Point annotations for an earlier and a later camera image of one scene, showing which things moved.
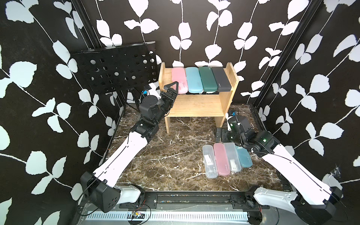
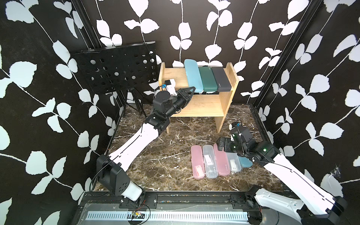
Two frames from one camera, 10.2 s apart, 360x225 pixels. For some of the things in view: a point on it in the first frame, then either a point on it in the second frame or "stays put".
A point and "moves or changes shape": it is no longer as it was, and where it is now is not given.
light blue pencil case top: [194, 83] moves or changes shape
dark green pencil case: [207, 78] stays put
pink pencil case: [221, 159] stays put
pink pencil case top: [179, 74] → [198, 165]
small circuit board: [137, 215] stays put
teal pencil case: [245, 159] stays put
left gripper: [172, 95] → [182, 97]
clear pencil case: [209, 161] stays put
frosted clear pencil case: [234, 159] stays put
